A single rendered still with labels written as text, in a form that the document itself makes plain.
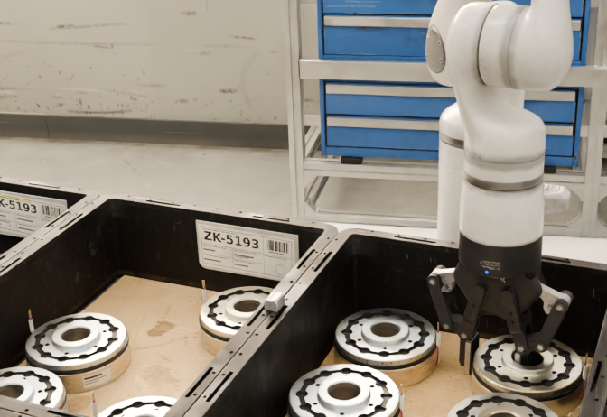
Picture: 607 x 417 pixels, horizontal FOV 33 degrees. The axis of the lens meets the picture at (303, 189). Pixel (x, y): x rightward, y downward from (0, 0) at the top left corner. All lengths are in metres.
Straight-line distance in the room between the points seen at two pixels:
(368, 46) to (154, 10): 1.27
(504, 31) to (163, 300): 0.53
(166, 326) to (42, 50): 3.05
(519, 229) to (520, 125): 0.09
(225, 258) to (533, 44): 0.48
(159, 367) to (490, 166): 0.40
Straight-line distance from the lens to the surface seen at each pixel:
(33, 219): 1.28
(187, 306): 1.16
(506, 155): 0.87
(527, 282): 0.94
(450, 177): 1.21
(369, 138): 2.89
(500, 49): 0.84
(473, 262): 0.92
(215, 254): 1.16
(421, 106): 2.84
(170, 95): 3.95
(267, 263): 1.13
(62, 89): 4.12
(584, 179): 2.88
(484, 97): 0.89
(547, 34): 0.84
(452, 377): 1.02
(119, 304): 1.18
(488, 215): 0.89
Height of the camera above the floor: 1.40
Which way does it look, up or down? 23 degrees down
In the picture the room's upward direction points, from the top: 2 degrees counter-clockwise
